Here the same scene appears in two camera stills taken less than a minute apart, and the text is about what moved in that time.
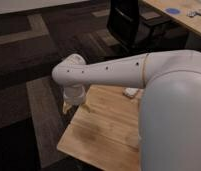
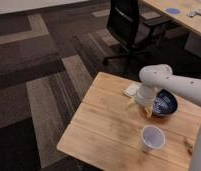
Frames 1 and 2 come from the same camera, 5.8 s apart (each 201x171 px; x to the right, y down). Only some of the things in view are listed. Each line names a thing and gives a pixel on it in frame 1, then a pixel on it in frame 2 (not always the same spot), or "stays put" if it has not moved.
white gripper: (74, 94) to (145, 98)
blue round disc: (173, 10) stays put
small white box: (130, 92) stays put
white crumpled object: (193, 13) stays put
